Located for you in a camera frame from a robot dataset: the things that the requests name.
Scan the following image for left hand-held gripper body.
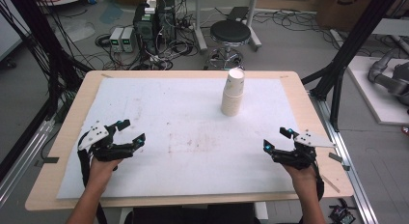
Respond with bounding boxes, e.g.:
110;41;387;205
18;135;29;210
77;120;135;163

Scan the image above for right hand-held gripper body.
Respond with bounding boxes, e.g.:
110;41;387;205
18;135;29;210
270;129;338;171

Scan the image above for stack of paper cups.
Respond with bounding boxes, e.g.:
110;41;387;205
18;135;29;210
220;67;246;118

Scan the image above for person's right hand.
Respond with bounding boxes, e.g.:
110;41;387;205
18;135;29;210
282;163;318;187

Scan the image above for person's left hand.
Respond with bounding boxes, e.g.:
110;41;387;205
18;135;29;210
88;155;124;190

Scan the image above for wooden table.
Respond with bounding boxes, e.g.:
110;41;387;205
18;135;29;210
24;70;355;212

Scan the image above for white table mat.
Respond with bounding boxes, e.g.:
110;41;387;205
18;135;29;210
56;76;305;200

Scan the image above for black device on floor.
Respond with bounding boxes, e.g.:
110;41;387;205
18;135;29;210
329;198;357;224

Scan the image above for grey power supply unit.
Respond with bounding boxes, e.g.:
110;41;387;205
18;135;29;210
109;26;125;53
121;26;136;54

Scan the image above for person's dark lap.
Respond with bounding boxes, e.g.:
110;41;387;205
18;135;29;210
123;203;259;224

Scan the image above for white platform board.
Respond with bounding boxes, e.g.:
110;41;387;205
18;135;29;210
346;55;409;126

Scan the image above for black computer tower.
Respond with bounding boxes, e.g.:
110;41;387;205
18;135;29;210
132;0;177;55

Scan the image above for black round stool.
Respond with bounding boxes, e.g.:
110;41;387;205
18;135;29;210
203;18;252;71

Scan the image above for white power adapter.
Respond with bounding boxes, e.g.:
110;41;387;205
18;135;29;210
144;0;158;15

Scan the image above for white metal stand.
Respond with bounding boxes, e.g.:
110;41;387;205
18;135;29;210
192;0;262;55

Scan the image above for black flat pedal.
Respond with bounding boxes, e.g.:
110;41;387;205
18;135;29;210
226;6;251;22

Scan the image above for cardboard box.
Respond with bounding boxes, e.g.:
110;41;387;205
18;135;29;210
315;0;384;33

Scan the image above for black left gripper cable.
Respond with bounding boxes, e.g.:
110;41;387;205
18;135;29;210
76;130;109;224

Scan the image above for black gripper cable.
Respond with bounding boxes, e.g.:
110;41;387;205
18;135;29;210
312;161;325;202
76;130;109;224

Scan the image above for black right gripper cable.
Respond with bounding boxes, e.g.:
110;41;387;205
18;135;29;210
312;161;325;202

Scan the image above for aluminium rail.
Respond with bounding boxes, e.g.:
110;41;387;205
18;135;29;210
309;91;380;224
0;119;56;207

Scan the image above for tangle of floor cables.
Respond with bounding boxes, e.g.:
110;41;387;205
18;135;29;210
94;11;202;71

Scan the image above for black metal frame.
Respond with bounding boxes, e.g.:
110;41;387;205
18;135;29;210
301;0;409;132
0;0;93;183

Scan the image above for black floor cables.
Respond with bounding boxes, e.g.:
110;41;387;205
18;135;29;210
253;9;341;52

